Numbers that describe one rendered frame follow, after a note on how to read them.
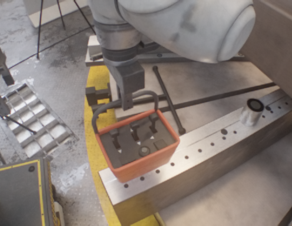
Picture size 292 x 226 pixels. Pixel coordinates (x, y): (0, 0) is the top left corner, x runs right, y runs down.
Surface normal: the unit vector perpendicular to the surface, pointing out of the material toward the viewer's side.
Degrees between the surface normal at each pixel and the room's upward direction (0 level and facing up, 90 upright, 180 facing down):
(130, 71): 0
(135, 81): 90
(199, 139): 0
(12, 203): 0
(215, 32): 80
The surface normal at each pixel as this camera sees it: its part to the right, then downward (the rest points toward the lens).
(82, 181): 0.00, -0.65
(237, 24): 0.14, 0.34
